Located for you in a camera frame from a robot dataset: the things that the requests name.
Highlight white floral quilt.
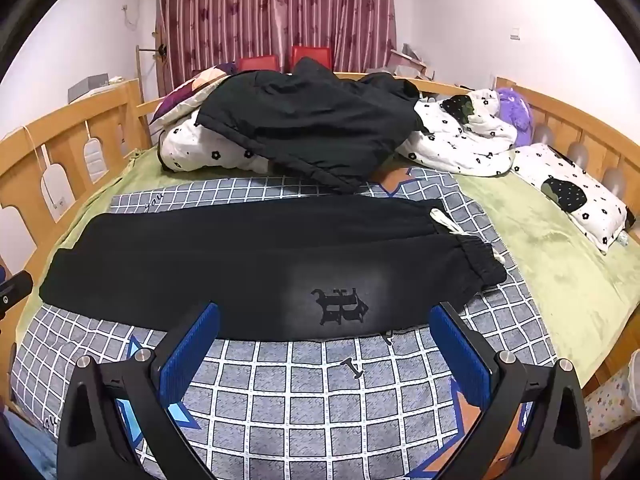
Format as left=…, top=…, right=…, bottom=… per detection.
left=157, top=89, right=518, bottom=177

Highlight purple plush toy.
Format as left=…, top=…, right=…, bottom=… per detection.
left=497, top=87, right=534, bottom=148

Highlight white floral pillow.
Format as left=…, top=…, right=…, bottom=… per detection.
left=512, top=143, right=627, bottom=254

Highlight green bed sheet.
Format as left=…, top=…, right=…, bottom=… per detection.
left=28, top=152, right=639, bottom=384

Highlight red chair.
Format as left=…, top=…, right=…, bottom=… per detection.
left=238, top=55, right=280, bottom=72
left=291, top=46, right=333, bottom=70

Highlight colourful dotted fabric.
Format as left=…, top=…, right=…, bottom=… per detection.
left=585, top=350, right=640, bottom=439

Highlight black pants with white stripe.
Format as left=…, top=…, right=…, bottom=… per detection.
left=39, top=195, right=506, bottom=341

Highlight red chair right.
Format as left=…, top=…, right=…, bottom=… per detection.
left=291, top=46, right=333, bottom=70

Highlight grey checked blanket with stars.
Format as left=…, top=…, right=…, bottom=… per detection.
left=10, top=168, right=556, bottom=479

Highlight maroon striped curtain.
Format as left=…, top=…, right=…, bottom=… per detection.
left=156, top=0, right=397, bottom=94

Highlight red chair left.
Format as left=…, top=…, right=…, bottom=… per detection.
left=238, top=55, right=280, bottom=72

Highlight wooden bed frame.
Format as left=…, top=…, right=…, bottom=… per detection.
left=1, top=80, right=639, bottom=390

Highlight purple cream folded blanket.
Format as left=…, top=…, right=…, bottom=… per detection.
left=151, top=63, right=238, bottom=126

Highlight black jacket pile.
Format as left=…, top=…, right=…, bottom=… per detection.
left=196, top=58, right=423, bottom=193

